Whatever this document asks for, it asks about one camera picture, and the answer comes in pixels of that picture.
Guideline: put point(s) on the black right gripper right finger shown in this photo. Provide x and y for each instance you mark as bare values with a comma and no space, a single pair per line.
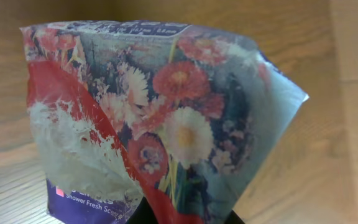
233,218

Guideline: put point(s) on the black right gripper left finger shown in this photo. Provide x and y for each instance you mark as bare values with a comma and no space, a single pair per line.
143,214

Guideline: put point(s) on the pink purple liner pack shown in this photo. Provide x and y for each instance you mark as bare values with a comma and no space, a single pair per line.
182,115

